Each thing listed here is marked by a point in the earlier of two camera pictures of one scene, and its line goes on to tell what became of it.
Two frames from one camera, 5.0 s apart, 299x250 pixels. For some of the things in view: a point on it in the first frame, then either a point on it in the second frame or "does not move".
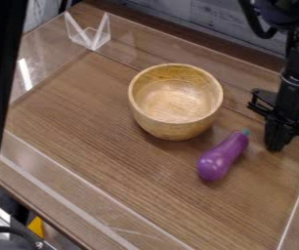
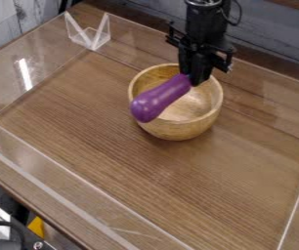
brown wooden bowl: (176, 100) does not move
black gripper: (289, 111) to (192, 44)
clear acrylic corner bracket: (89, 37) does not move
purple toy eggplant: (216, 160) to (149, 104)
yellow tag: (36, 227) does not move
